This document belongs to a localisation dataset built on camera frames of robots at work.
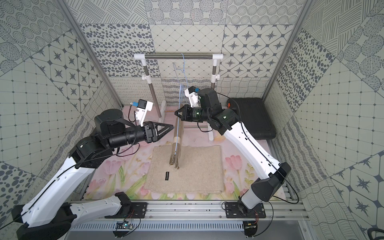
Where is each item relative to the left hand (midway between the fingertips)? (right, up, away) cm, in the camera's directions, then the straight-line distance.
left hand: (168, 119), depth 54 cm
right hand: (+1, +2, +11) cm, 11 cm away
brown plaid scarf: (+2, -10, +12) cm, 16 cm away
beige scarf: (+13, -31, +32) cm, 46 cm away
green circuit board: (-25, -51, +16) cm, 59 cm away
